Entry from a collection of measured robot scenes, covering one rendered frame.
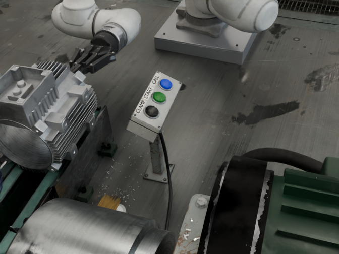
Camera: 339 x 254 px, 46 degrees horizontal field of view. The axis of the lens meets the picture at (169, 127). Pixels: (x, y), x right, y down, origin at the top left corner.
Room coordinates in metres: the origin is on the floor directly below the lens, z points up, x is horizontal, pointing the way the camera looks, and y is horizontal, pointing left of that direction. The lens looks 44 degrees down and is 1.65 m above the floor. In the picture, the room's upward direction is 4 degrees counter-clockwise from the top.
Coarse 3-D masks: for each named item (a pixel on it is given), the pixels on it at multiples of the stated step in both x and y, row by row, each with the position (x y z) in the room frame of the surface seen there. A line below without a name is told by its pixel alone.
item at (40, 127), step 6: (36, 66) 0.84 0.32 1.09; (78, 72) 0.80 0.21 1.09; (72, 78) 0.79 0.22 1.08; (78, 78) 0.78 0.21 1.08; (84, 78) 0.79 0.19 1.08; (78, 84) 0.78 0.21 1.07; (36, 126) 0.62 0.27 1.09; (42, 126) 0.62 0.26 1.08; (36, 132) 0.62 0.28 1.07; (42, 132) 0.61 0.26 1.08; (48, 168) 0.62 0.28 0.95; (54, 168) 0.61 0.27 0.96
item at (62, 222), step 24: (48, 216) 0.34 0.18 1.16; (72, 216) 0.34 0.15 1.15; (96, 216) 0.35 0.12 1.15; (120, 216) 0.35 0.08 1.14; (24, 240) 0.30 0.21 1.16; (48, 240) 0.30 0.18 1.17; (72, 240) 0.30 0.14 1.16; (96, 240) 0.30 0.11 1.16; (120, 240) 0.29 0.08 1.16; (144, 240) 0.30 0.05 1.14; (168, 240) 0.33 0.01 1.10
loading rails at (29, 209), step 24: (96, 120) 0.79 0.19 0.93; (96, 144) 0.77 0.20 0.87; (0, 168) 0.65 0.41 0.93; (24, 168) 0.66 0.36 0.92; (72, 168) 0.65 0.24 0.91; (96, 168) 0.74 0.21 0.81; (0, 192) 0.59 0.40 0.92; (24, 192) 0.63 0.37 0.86; (48, 192) 0.57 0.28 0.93; (72, 192) 0.63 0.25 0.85; (0, 216) 0.54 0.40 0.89; (24, 216) 0.52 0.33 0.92; (0, 240) 0.52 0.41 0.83
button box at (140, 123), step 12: (156, 72) 0.79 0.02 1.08; (156, 84) 0.75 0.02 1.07; (180, 84) 0.77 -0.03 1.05; (144, 96) 0.70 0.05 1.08; (168, 96) 0.72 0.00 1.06; (144, 108) 0.66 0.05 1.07; (168, 108) 0.68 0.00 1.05; (132, 120) 0.64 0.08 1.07; (144, 120) 0.63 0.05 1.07; (156, 120) 0.64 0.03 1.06; (132, 132) 0.64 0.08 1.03; (144, 132) 0.63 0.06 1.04; (156, 132) 0.62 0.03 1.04
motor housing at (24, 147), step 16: (48, 64) 0.81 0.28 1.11; (64, 64) 0.81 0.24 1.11; (64, 80) 0.78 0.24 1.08; (64, 96) 0.73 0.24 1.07; (48, 112) 0.68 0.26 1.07; (64, 112) 0.68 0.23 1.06; (80, 112) 0.72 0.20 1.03; (0, 128) 0.69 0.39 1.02; (16, 128) 0.73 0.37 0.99; (48, 128) 0.64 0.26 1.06; (80, 128) 0.70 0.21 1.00; (0, 144) 0.67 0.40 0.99; (16, 144) 0.69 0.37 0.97; (32, 144) 0.71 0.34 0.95; (48, 144) 0.61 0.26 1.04; (64, 144) 0.63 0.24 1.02; (16, 160) 0.66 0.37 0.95; (32, 160) 0.66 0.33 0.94; (48, 160) 0.65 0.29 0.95
